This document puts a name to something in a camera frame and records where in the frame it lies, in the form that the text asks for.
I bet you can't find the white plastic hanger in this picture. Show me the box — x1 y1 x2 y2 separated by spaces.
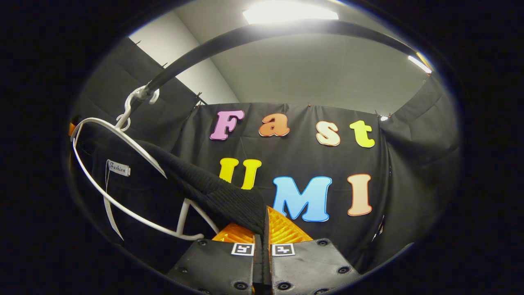
70 85 220 242

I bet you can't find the black knit garment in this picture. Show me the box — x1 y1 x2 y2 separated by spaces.
73 122 267 273

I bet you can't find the black backdrop cloth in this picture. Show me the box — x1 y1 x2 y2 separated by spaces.
68 37 461 276

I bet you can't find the black metal clothes rack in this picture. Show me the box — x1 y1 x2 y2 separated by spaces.
134 18 431 108

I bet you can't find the large ceiling light panel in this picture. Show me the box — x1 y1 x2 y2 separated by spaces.
242 0 340 25

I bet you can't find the rectangular ceiling light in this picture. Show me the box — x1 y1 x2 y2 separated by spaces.
408 55 433 75

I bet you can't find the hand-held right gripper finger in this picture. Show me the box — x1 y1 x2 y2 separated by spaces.
262 206 363 295
166 222 263 295

